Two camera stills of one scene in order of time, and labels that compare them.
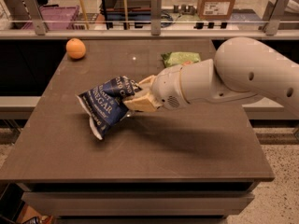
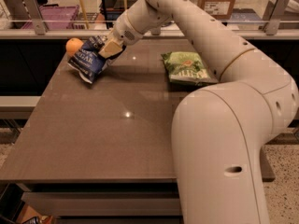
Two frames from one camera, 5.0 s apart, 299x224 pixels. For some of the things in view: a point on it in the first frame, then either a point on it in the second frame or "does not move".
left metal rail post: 33,7 does not move
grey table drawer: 136,203 does not move
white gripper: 166,86 → 122,32
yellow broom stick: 83,7 does not move
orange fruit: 76,49 does not move
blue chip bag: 106,104 → 87,61
